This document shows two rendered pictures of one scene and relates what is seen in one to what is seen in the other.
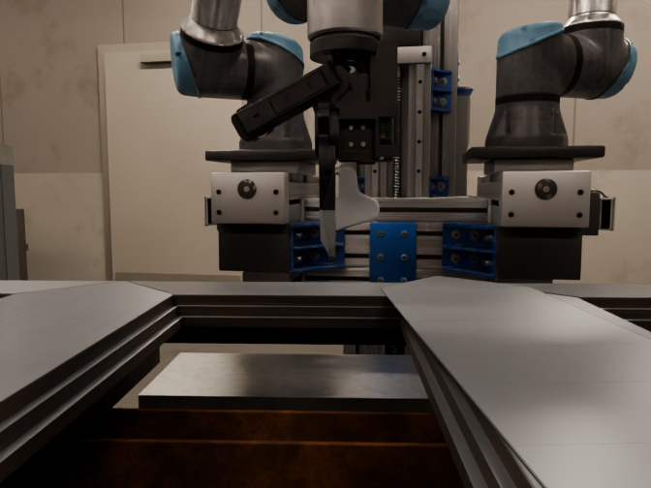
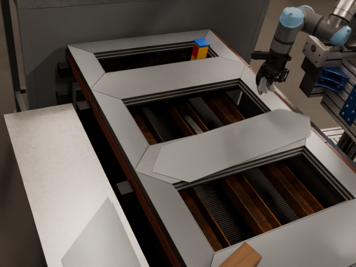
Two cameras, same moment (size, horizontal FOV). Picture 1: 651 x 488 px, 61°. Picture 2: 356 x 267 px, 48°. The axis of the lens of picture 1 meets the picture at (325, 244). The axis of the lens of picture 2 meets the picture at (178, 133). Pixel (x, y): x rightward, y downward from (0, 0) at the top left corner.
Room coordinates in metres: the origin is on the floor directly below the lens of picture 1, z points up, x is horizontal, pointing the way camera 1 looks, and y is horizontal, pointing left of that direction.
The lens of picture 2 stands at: (-0.48, -0.92, 1.81)
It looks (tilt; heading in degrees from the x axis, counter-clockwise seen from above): 42 degrees down; 53
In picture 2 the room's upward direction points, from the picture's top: 12 degrees clockwise
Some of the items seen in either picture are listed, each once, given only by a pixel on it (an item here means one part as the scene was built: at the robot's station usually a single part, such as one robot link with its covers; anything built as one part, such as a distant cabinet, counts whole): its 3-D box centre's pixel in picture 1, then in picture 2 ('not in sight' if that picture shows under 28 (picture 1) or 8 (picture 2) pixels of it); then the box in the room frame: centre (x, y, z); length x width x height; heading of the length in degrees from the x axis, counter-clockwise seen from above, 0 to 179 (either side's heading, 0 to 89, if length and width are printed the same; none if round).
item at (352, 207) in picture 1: (349, 211); (263, 88); (0.56, -0.02, 0.94); 0.06 x 0.03 x 0.09; 89
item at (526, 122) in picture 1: (526, 124); not in sight; (1.08, -0.38, 1.09); 0.15 x 0.15 x 0.10
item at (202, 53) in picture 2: not in sight; (197, 61); (0.56, 0.43, 0.78); 0.05 x 0.05 x 0.19; 88
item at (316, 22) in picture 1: (345, 24); (282, 45); (0.58, -0.02, 1.13); 0.08 x 0.08 x 0.05
